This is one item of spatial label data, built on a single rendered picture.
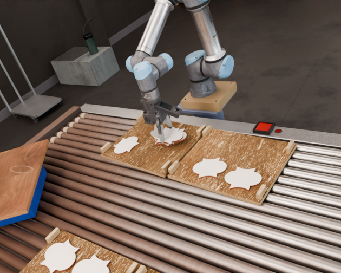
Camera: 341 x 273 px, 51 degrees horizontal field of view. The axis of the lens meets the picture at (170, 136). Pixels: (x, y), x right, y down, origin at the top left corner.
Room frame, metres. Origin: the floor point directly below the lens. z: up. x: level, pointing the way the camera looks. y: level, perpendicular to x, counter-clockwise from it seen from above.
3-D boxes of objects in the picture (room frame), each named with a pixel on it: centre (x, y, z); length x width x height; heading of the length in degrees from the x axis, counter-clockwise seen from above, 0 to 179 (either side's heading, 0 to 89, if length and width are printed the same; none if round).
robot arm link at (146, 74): (1.38, 0.03, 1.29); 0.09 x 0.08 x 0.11; 132
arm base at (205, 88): (1.80, -0.25, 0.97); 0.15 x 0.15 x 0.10
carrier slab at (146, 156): (1.43, 0.09, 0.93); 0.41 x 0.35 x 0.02; 43
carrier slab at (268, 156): (1.13, -0.21, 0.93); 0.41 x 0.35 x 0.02; 44
